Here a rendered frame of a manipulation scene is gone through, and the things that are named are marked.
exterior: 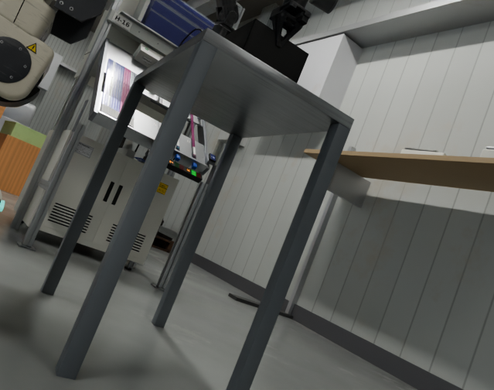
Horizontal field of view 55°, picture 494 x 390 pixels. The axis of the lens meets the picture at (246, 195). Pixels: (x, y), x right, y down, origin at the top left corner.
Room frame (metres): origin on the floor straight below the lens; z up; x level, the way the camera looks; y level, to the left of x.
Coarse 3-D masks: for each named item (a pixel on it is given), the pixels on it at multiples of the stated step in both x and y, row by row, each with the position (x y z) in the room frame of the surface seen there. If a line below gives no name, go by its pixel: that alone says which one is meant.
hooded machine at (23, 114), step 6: (6, 108) 7.97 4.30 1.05; (12, 108) 8.02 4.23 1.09; (18, 108) 8.06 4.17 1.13; (24, 108) 8.11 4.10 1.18; (30, 108) 8.18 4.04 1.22; (6, 114) 7.98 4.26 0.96; (12, 114) 8.02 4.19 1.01; (18, 114) 8.06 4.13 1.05; (24, 114) 8.11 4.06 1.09; (30, 114) 8.16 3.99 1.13; (0, 120) 7.91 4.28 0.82; (6, 120) 7.95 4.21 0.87; (12, 120) 8.00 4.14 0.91; (18, 120) 8.07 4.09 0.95; (24, 120) 8.12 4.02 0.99; (30, 120) 8.17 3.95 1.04; (0, 126) 7.93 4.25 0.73
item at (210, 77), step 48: (192, 48) 1.08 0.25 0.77; (240, 48) 1.04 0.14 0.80; (192, 96) 1.02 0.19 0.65; (240, 96) 1.29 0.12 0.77; (288, 96) 1.14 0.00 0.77; (336, 144) 1.19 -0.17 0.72; (96, 192) 1.61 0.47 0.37; (144, 192) 1.01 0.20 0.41; (192, 240) 1.78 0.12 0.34; (288, 240) 1.20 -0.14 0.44; (48, 288) 1.61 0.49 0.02; (96, 288) 1.01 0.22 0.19; (288, 288) 1.20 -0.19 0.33; (240, 384) 1.19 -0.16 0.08
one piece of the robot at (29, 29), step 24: (0, 0) 1.05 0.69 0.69; (24, 0) 1.07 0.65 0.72; (48, 0) 1.15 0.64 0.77; (0, 24) 1.06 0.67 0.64; (24, 24) 1.08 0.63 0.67; (48, 24) 1.11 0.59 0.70; (0, 48) 1.06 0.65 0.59; (24, 48) 1.08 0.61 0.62; (48, 48) 1.11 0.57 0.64; (0, 72) 1.07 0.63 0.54; (24, 72) 1.09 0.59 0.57; (0, 96) 1.10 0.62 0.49; (24, 96) 1.11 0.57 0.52
